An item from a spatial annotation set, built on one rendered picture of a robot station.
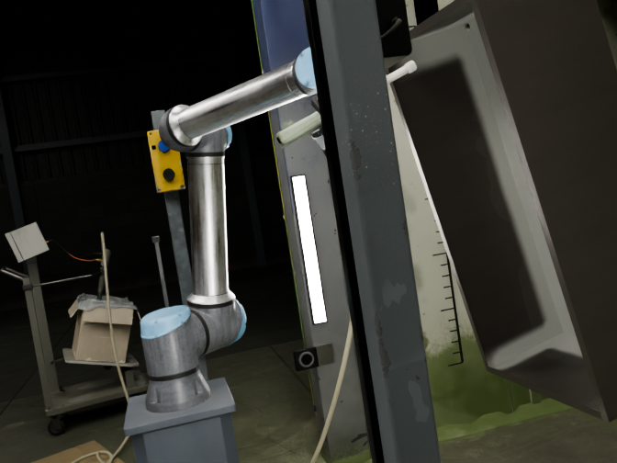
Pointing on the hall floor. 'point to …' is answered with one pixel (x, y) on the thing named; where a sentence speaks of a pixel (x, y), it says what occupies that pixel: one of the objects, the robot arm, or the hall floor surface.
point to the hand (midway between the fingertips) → (319, 129)
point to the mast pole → (378, 230)
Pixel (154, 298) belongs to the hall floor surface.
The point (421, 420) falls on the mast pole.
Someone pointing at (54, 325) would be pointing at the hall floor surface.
